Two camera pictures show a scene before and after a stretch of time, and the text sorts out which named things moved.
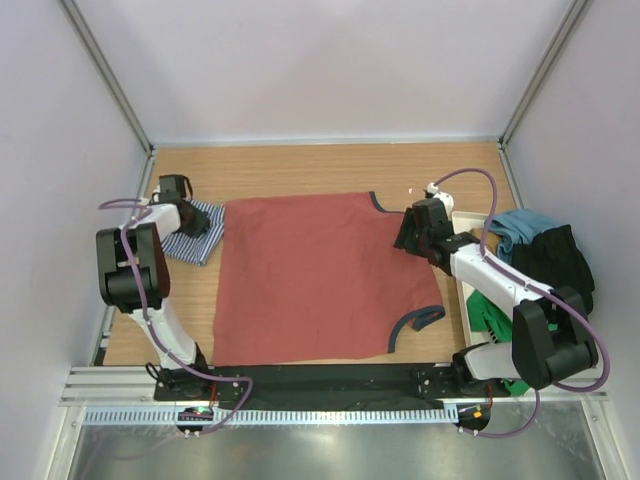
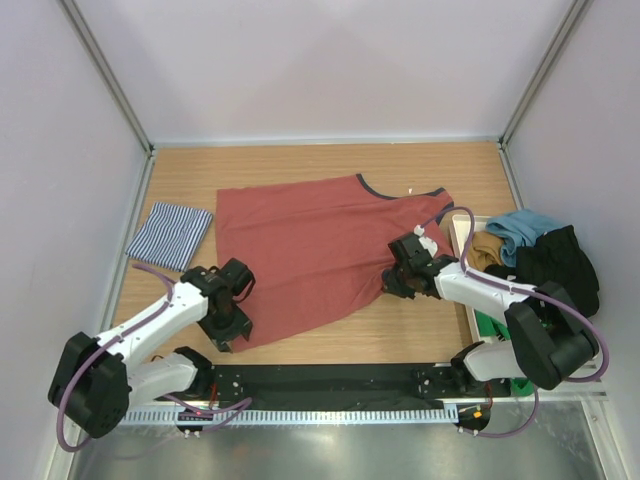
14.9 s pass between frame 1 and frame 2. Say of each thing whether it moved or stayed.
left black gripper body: moved
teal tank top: stayed
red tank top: moved
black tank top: stayed
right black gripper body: moved
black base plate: stayed
